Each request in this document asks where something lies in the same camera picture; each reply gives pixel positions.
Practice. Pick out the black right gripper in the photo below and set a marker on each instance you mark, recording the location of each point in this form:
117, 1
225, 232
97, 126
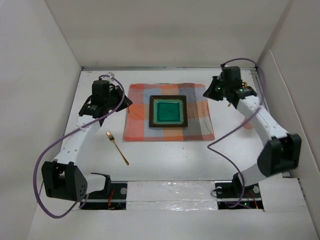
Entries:
210, 93

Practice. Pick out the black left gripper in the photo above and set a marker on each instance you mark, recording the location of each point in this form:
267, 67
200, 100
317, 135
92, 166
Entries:
116, 90

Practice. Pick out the gold fork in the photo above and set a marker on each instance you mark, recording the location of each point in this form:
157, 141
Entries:
112, 139

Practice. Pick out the checkered orange blue cloth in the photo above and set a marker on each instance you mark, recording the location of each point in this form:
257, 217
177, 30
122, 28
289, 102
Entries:
137, 119

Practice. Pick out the green black square plate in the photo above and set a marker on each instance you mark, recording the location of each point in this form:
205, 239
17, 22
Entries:
168, 111

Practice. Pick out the gold spoon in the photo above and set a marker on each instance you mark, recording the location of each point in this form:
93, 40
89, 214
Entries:
235, 91

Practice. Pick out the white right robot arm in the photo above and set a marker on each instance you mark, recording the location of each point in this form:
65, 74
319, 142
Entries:
281, 150

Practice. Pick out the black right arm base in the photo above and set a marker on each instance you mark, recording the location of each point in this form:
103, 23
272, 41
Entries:
227, 195

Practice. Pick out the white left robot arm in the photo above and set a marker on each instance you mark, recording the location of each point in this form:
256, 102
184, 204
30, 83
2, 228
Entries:
62, 177

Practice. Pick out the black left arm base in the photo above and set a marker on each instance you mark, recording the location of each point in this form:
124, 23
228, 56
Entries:
114, 199

